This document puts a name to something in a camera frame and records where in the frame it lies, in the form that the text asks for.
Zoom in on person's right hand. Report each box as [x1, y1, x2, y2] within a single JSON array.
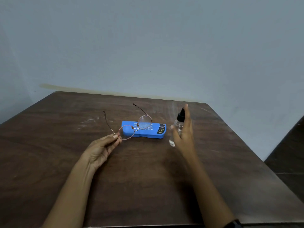
[[170, 103, 197, 160]]

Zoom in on person's left hand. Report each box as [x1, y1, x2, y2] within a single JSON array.
[[81, 134, 122, 171]]

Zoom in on clear spray bottle black cap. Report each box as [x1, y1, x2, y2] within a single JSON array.
[[169, 108, 185, 148]]

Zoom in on round metal-frame eyeglasses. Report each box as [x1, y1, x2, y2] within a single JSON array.
[[103, 103, 153, 141]]

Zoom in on person's right forearm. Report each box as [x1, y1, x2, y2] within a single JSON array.
[[186, 153, 238, 228]]

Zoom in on person's left forearm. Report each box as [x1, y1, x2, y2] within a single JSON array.
[[41, 157, 96, 228]]

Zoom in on blue eyeglasses case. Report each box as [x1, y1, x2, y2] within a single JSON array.
[[121, 120, 167, 139]]

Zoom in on dark wooden table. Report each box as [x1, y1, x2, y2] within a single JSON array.
[[0, 91, 304, 228]]

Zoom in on black wristband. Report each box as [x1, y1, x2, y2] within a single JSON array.
[[223, 219, 243, 228]]

